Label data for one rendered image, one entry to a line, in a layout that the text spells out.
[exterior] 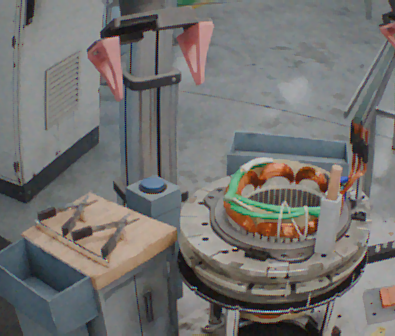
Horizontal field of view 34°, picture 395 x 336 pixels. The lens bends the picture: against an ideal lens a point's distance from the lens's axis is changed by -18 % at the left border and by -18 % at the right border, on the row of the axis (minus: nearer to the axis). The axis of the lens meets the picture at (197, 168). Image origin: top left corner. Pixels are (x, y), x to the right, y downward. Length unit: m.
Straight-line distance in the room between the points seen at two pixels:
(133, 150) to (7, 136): 1.93
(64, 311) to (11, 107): 2.35
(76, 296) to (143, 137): 0.56
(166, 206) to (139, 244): 0.23
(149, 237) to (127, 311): 0.14
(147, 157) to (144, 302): 0.43
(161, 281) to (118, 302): 0.11
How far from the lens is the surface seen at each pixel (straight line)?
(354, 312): 1.44
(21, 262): 1.17
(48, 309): 1.01
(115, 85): 0.81
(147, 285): 1.18
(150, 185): 1.34
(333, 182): 1.00
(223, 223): 1.11
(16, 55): 3.20
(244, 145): 1.50
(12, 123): 3.33
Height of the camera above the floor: 1.66
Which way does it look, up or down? 26 degrees down
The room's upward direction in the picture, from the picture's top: straight up
